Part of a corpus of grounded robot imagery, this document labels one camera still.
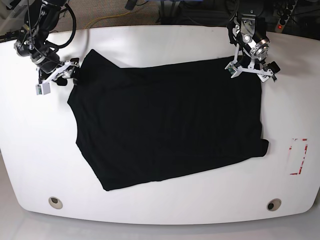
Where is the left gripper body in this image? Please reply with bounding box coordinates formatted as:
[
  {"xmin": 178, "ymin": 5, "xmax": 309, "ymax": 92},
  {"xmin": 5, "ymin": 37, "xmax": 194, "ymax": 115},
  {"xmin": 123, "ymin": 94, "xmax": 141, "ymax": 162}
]
[{"xmin": 246, "ymin": 56, "xmax": 280, "ymax": 83}]

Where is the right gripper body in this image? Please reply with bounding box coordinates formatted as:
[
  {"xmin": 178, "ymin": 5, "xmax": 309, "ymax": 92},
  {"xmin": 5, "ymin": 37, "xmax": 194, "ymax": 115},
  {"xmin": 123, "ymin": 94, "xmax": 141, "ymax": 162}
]
[{"xmin": 34, "ymin": 53, "xmax": 80, "ymax": 73}]

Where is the black T-shirt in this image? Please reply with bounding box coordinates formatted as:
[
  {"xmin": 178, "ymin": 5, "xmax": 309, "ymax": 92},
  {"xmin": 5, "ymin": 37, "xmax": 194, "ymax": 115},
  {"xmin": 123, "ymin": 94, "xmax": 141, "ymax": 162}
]
[{"xmin": 67, "ymin": 50, "xmax": 269, "ymax": 191}]

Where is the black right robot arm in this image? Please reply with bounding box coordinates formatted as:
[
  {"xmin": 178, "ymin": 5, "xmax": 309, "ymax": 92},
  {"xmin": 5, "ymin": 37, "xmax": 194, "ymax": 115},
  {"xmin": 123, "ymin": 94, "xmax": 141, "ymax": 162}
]
[{"xmin": 14, "ymin": 0, "xmax": 79, "ymax": 87}]

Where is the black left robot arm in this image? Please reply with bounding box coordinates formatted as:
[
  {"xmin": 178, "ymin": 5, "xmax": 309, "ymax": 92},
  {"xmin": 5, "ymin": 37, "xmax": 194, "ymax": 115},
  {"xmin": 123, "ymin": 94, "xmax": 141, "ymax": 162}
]
[{"xmin": 225, "ymin": 0, "xmax": 280, "ymax": 83}]

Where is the red tape rectangle marking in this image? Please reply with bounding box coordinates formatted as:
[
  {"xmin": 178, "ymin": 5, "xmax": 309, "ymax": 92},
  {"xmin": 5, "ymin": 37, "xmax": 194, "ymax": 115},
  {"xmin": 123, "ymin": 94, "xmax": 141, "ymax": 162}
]
[{"xmin": 286, "ymin": 138, "xmax": 309, "ymax": 176}]

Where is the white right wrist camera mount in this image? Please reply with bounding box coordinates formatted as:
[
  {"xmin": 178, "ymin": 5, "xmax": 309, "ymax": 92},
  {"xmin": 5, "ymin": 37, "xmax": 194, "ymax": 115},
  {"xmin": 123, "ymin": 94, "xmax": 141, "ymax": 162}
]
[{"xmin": 35, "ymin": 58, "xmax": 79, "ymax": 95}]

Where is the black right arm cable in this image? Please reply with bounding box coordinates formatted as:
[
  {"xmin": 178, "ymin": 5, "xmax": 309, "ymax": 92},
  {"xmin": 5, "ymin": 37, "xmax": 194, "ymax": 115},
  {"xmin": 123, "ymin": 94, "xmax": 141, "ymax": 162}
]
[{"xmin": 49, "ymin": 4, "xmax": 77, "ymax": 50}]

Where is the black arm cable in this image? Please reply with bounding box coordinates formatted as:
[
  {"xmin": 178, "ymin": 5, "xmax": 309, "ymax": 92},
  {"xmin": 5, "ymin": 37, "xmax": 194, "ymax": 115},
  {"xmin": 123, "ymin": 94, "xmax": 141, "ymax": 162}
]
[
  {"xmin": 226, "ymin": 0, "xmax": 241, "ymax": 46},
  {"xmin": 49, "ymin": 4, "xmax": 77, "ymax": 50}
]

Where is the yellow cable on floor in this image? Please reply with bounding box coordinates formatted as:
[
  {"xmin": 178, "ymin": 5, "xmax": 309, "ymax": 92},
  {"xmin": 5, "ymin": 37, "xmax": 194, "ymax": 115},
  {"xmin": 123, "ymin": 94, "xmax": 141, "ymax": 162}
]
[{"xmin": 86, "ymin": 9, "xmax": 132, "ymax": 30}]

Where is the black power strip red switch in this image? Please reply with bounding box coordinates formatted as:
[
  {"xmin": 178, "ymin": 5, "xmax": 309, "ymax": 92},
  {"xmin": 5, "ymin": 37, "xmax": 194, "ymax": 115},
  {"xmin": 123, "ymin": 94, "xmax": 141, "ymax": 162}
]
[{"xmin": 275, "ymin": 0, "xmax": 298, "ymax": 33}]

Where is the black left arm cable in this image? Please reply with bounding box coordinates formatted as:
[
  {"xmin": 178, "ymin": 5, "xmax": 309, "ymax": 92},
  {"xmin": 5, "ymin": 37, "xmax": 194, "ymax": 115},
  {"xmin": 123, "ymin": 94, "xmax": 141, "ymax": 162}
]
[{"xmin": 226, "ymin": 0, "xmax": 241, "ymax": 46}]

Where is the left table cable grommet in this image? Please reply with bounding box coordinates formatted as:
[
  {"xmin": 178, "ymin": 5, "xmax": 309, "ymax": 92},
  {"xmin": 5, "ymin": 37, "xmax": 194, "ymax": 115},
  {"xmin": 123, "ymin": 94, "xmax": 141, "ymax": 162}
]
[{"xmin": 48, "ymin": 197, "xmax": 63, "ymax": 210}]

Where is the table cable grommet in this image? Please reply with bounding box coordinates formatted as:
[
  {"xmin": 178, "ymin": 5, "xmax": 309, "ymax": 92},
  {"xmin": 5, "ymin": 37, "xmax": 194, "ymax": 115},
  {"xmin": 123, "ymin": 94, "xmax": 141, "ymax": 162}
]
[
  {"xmin": 48, "ymin": 197, "xmax": 63, "ymax": 210},
  {"xmin": 266, "ymin": 198, "xmax": 282, "ymax": 212}
]

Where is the right table cable grommet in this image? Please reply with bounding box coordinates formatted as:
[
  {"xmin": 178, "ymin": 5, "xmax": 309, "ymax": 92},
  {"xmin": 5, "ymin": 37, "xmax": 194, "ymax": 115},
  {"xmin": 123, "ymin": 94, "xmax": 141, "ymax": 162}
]
[{"xmin": 266, "ymin": 198, "xmax": 282, "ymax": 212}]

